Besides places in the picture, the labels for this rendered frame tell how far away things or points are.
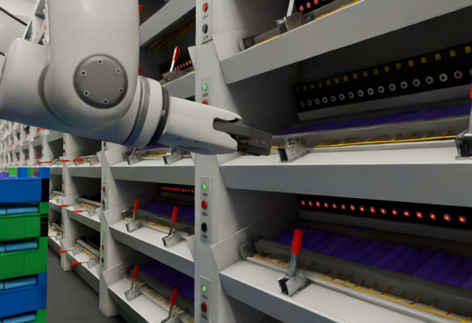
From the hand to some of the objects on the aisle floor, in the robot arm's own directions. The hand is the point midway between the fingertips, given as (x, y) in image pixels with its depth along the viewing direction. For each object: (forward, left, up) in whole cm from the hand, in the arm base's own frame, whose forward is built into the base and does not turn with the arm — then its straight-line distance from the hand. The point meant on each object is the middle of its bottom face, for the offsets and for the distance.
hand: (254, 142), depth 58 cm
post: (+11, +22, -53) cm, 58 cm away
